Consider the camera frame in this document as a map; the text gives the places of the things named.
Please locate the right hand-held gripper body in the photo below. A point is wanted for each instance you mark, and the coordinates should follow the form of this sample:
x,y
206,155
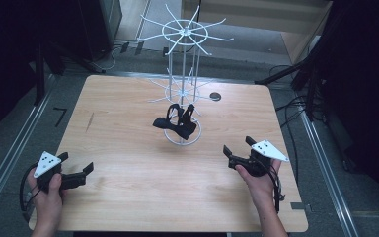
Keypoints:
x,y
260,164

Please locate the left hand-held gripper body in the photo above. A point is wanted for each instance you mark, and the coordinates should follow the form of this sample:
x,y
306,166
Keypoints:
x,y
47,163

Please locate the person's right hand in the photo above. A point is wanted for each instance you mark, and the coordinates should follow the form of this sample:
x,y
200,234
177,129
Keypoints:
x,y
261,191

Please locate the person's left hand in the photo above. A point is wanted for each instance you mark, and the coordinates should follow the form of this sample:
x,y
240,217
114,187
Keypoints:
x,y
47,205

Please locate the black tripod leg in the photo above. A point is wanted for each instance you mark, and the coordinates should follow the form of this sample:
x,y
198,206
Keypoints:
x,y
283,73

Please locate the black metal stand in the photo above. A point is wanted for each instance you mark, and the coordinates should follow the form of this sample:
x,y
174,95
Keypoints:
x,y
40,75

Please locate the light wooden furniture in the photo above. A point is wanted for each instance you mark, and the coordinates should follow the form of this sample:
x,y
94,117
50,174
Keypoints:
x,y
296,36

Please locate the dark cabinet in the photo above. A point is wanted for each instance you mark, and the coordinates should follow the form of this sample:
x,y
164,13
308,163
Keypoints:
x,y
102,26

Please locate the metal floor rail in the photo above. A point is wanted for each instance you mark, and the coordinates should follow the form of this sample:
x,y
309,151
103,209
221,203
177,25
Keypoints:
x,y
138,74
329,177
10,154

